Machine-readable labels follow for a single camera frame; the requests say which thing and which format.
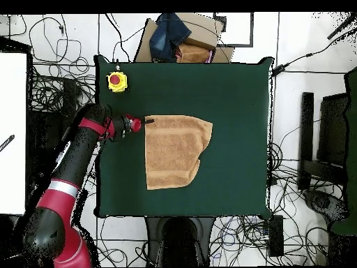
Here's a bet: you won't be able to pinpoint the orange terry towel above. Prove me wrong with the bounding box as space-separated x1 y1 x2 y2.
144 114 213 191

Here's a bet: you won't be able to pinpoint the yellow emergency stop button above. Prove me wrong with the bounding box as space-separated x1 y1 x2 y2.
106 70 129 94

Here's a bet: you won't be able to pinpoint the dark green table cloth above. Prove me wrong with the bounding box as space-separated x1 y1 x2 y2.
331 66 357 236
93 54 275 220

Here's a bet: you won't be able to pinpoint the black stand base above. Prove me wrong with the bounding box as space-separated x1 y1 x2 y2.
296 91 350 193
27 77 82 191

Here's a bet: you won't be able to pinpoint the folded orange towel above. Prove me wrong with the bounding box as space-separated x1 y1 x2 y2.
176 43 213 64

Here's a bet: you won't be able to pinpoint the blue jeans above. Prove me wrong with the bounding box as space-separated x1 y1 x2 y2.
149 12 192 63

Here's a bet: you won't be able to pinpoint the brown cardboard box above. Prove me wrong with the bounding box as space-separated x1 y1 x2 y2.
133 12 236 64

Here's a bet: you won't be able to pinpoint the black striped rod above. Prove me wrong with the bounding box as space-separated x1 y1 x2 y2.
0 134 15 153

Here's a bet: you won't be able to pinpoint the black power strip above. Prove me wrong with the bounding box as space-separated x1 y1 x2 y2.
268 214 284 257

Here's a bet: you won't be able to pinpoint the black tripod leg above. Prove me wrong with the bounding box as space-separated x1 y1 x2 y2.
326 11 357 40

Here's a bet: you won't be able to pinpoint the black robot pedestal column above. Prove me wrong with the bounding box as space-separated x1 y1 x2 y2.
144 216 216 268

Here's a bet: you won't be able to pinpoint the black power adapter cable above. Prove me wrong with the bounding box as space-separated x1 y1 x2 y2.
271 26 357 78

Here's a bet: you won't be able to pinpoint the black pedestal foot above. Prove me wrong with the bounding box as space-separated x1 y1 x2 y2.
303 188 350 227

